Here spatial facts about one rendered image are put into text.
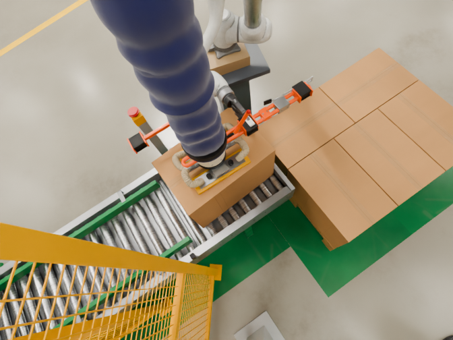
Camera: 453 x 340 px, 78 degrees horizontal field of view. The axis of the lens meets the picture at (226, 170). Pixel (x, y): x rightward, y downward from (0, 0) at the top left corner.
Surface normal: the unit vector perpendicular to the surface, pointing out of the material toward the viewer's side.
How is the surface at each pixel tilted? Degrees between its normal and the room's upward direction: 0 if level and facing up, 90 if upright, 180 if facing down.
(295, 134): 0
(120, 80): 0
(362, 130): 0
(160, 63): 81
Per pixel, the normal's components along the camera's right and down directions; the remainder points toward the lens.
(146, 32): 0.18, 0.92
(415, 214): -0.13, -0.36
